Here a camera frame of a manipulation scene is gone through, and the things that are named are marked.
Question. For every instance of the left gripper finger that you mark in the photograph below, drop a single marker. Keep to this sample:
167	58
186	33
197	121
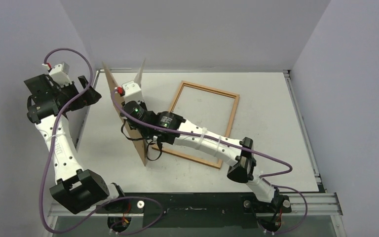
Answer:
85	84
88	98

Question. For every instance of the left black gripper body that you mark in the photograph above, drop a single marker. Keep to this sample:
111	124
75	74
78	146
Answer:
66	92

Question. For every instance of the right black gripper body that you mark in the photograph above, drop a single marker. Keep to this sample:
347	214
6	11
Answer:
132	101

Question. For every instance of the brown backing board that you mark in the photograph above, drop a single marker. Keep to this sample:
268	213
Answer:
140	146

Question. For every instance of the wooden picture frame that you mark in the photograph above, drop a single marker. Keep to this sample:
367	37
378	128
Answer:
207	107

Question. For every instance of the photo print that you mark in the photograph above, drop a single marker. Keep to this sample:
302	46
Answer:
138	77

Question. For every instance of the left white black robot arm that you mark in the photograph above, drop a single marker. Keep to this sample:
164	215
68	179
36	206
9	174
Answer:
76	188

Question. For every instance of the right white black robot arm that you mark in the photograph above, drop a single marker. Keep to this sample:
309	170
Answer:
173	129

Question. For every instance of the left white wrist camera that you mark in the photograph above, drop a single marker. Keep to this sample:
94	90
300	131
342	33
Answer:
59	73

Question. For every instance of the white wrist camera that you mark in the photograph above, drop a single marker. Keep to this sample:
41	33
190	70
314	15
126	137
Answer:
59	73
130	91

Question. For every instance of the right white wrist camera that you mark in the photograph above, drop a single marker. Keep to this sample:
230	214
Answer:
130	91

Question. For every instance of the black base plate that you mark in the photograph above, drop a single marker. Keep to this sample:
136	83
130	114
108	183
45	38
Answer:
199	210

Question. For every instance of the aluminium rail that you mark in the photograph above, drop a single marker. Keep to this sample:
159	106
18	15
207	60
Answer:
325	204

